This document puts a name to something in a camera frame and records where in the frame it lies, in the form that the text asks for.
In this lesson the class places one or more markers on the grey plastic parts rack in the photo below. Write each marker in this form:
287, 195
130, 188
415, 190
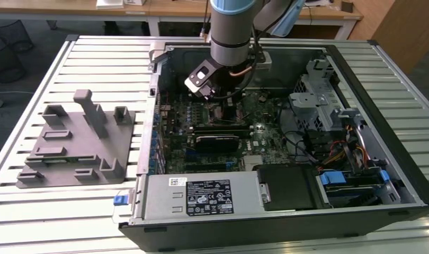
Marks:
84, 148

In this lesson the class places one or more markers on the CPU socket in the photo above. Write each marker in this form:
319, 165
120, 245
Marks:
216, 116

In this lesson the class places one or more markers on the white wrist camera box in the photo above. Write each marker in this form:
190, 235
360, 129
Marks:
200, 78

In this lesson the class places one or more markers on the silver chipset heatsink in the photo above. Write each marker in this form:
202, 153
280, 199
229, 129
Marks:
253, 162

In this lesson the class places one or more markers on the blue case latch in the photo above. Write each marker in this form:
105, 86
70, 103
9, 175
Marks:
121, 200

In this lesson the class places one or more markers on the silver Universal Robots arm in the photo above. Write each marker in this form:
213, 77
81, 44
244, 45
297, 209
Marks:
232, 31

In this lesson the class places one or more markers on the black RAM slot bank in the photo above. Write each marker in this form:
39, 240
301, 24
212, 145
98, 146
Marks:
221, 130

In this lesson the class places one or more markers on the hard disk in blue carrier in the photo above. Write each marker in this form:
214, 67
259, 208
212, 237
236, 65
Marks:
332, 178

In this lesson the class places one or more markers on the black expansion slot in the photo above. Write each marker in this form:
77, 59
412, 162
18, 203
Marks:
204, 167

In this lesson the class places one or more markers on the small dark box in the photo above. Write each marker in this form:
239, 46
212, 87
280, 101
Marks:
348, 6

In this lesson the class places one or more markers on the green motherboard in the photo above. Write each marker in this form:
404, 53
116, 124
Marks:
271, 137

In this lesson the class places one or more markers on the black mesh waste bin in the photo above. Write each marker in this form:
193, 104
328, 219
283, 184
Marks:
6, 66
13, 31

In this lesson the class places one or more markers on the plain white box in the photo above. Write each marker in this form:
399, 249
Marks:
110, 4

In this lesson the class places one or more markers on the black open PC case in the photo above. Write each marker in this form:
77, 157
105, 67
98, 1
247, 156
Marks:
236, 238

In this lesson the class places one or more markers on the silver power supply unit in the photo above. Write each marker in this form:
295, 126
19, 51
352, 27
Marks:
158, 195

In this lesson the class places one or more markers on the white printed box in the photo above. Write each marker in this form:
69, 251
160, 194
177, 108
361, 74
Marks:
134, 2

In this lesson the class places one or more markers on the wooden desk white frame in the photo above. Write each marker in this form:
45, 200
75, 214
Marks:
41, 9
328, 14

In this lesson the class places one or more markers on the thin metal locking lever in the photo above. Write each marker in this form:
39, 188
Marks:
248, 117

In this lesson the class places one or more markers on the metal drive cage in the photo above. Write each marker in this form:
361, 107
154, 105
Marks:
307, 103

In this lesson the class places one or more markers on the green RAM stick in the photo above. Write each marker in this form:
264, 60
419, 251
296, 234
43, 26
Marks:
73, 159

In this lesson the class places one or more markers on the small black graphics card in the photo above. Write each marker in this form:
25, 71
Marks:
218, 144

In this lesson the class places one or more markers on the grey plastic cage bracket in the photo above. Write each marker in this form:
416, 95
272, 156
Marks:
347, 113

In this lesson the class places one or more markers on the wooden cabinet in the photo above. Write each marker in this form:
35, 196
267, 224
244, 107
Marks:
406, 26

